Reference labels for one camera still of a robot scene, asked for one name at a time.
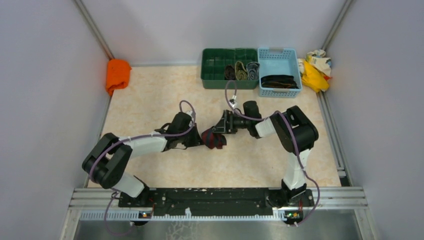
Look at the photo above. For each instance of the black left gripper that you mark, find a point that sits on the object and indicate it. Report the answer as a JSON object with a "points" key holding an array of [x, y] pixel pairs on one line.
{"points": [[197, 139]]}

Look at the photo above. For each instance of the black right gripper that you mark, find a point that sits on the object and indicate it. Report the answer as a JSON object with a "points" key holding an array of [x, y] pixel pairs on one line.
{"points": [[226, 125]]}

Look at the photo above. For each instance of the red navy striped tie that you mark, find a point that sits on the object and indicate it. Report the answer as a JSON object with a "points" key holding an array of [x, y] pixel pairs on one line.
{"points": [[213, 140]]}

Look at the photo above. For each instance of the green compartment organizer tray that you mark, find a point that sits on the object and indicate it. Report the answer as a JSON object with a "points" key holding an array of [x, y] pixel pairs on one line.
{"points": [[215, 60]]}

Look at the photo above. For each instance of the light blue plastic basket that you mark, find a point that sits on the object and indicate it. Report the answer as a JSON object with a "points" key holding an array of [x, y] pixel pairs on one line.
{"points": [[278, 62]]}

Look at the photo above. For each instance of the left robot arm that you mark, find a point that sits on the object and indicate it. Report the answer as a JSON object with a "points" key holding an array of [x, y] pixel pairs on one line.
{"points": [[106, 163]]}

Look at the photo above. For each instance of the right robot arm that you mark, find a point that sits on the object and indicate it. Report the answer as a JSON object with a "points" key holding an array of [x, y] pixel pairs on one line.
{"points": [[296, 133]]}

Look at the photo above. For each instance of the dark brown rolled tie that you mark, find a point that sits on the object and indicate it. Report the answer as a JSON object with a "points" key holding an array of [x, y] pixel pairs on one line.
{"points": [[229, 72]]}

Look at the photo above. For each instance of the olive rolled tie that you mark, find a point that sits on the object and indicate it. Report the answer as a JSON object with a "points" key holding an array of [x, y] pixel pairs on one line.
{"points": [[241, 74]]}

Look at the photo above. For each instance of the grey rolled tie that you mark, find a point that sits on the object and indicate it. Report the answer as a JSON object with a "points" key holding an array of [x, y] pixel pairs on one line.
{"points": [[252, 69]]}

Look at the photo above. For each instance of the black tie in basket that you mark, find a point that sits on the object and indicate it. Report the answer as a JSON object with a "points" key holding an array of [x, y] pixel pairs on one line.
{"points": [[280, 81]]}

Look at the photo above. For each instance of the orange folded cloth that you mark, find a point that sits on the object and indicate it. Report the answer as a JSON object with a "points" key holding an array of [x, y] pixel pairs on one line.
{"points": [[117, 75]]}

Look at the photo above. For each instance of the yellow crumpled cloth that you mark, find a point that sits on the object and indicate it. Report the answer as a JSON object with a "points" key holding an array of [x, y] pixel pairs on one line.
{"points": [[313, 79]]}

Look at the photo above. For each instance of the white patterned crumpled cloth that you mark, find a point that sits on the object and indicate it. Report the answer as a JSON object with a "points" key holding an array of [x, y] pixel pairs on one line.
{"points": [[318, 60]]}

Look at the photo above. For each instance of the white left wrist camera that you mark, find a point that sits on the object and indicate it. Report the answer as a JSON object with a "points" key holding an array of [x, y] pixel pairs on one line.
{"points": [[192, 114]]}

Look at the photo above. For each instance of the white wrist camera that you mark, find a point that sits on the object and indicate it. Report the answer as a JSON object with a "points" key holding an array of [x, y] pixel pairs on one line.
{"points": [[232, 102], [192, 114]]}

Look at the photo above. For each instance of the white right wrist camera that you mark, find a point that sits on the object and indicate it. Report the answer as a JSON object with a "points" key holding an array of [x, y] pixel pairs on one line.
{"points": [[232, 102]]}

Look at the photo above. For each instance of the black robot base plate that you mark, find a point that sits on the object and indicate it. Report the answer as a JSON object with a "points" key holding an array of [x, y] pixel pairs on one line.
{"points": [[215, 202]]}

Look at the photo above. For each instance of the white slotted cable duct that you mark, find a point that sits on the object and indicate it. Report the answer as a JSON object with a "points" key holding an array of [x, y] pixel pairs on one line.
{"points": [[145, 216]]}

